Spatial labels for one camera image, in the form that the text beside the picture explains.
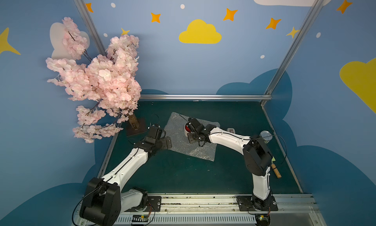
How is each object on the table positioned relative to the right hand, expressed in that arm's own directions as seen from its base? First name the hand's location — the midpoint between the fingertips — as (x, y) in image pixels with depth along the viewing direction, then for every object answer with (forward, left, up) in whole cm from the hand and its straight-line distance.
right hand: (194, 134), depth 93 cm
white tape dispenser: (+8, -26, -5) cm, 28 cm away
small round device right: (-42, -37, -11) cm, 57 cm away
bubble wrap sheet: (+9, +15, -7) cm, 18 cm away
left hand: (-7, +18, +3) cm, 20 cm away
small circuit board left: (-46, +25, -10) cm, 53 cm away
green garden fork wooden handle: (-17, -49, -7) cm, 53 cm away
